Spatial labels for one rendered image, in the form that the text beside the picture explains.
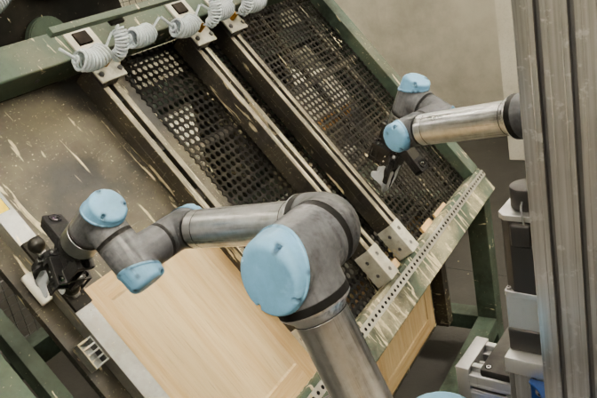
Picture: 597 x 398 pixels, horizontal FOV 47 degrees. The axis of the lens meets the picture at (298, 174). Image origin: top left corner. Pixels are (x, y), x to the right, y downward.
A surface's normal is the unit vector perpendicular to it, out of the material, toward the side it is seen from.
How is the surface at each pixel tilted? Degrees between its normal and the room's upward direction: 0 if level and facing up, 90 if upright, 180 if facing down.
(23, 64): 54
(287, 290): 83
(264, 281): 83
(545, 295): 90
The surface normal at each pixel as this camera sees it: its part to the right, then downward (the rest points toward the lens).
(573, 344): -0.58, 0.38
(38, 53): 0.58, -0.52
